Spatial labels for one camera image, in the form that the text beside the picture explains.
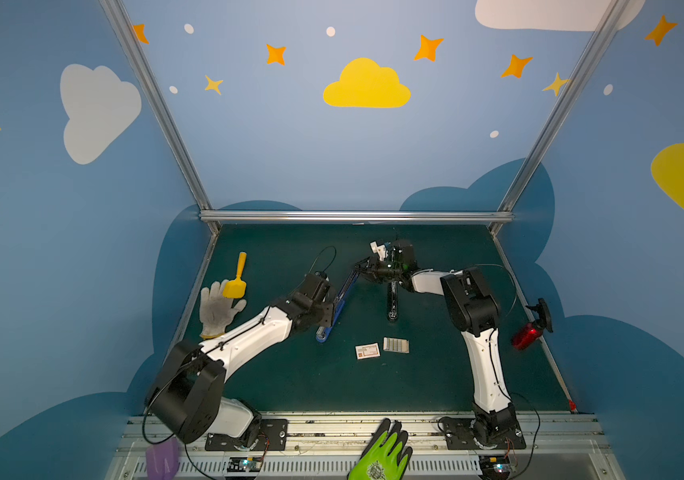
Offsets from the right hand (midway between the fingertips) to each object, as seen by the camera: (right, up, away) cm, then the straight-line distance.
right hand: (354, 265), depth 100 cm
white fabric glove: (-46, -15, -4) cm, 48 cm away
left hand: (-7, -14, -13) cm, 20 cm away
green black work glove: (+7, -44, -30) cm, 54 cm away
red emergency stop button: (+50, -20, -15) cm, 55 cm away
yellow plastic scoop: (-41, -8, +2) cm, 42 cm away
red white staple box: (+4, -25, -12) cm, 28 cm away
